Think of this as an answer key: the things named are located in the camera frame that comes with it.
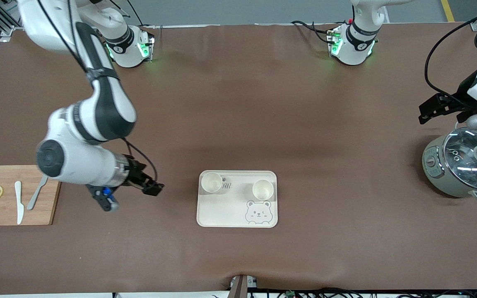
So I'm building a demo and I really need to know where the grey plastic knife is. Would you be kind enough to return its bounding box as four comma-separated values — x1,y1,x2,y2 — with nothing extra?
26,176,49,210

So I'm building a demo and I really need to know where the glass pot lid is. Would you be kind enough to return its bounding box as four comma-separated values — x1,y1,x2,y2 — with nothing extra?
443,126,477,191

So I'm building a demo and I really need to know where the black left base cable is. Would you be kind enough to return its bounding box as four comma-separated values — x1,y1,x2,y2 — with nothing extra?
291,20,334,44

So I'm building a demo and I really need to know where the cream bear print tray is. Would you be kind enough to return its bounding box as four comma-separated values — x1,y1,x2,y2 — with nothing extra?
196,170,278,228

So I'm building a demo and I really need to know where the white plastic knife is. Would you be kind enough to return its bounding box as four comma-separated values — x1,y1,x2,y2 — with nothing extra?
14,181,24,225

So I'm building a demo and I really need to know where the black base cable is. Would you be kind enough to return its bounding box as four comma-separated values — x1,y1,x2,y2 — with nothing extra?
129,0,156,29
291,20,334,44

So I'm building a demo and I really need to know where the white paper cup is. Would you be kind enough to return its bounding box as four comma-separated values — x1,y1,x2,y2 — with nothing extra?
252,179,275,200

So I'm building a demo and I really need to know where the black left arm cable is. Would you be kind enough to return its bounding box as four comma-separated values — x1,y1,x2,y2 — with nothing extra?
425,6,477,100

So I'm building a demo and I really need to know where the brown table mat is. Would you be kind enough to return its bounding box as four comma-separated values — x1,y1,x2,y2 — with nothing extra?
0,23,477,295

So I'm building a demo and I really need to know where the grey-green electric cooking pot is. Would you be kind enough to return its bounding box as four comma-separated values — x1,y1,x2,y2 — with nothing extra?
422,122,477,202

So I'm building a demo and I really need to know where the wooden cutting board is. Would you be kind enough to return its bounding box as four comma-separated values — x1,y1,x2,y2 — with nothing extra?
0,166,62,226

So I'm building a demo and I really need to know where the white plastic cup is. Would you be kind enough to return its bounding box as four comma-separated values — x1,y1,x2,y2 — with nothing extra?
201,172,224,194

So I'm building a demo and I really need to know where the black right base cable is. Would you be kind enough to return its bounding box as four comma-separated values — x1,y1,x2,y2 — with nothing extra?
129,0,156,29

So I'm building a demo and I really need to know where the silver table edge rail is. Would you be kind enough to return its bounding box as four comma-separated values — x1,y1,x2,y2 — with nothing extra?
0,23,355,31

